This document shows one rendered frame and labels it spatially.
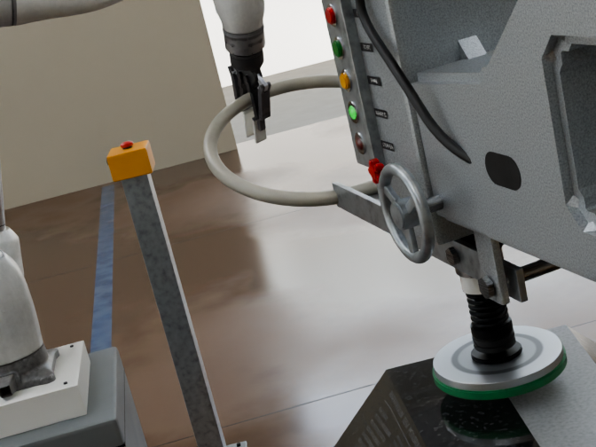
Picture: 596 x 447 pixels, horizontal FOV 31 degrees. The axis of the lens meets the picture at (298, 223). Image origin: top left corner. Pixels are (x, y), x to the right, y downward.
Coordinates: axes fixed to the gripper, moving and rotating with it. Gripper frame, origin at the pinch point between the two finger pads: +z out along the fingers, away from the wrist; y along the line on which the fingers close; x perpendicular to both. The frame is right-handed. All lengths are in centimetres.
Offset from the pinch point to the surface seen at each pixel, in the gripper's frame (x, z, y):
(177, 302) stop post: -5, 84, -47
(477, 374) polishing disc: -26, -9, 95
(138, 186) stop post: -2, 49, -63
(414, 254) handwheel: -35, -36, 91
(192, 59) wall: 237, 254, -435
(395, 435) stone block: -38, 2, 88
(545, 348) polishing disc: -14, -9, 98
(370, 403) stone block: -32, 10, 75
